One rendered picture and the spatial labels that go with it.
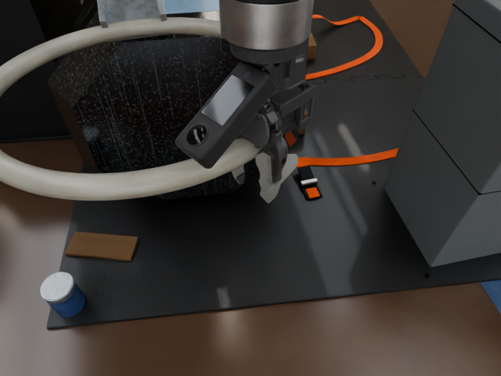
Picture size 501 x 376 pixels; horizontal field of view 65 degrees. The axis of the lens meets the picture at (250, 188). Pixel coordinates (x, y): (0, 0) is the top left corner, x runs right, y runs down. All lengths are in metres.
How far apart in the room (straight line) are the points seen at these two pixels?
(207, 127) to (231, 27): 0.10
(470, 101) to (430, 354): 0.78
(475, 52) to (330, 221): 0.77
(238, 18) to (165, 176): 0.18
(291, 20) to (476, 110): 0.94
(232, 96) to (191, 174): 0.10
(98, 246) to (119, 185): 1.16
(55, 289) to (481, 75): 1.38
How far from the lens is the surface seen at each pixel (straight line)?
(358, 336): 1.42
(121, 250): 1.56
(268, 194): 0.50
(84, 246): 1.62
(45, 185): 0.48
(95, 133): 1.38
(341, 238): 1.57
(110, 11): 0.92
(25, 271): 1.69
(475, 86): 1.27
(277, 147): 0.44
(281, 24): 0.38
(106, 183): 0.45
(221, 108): 0.41
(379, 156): 1.91
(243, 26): 0.38
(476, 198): 1.32
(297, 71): 0.46
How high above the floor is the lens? 1.29
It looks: 49 degrees down
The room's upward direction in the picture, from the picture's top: straight up
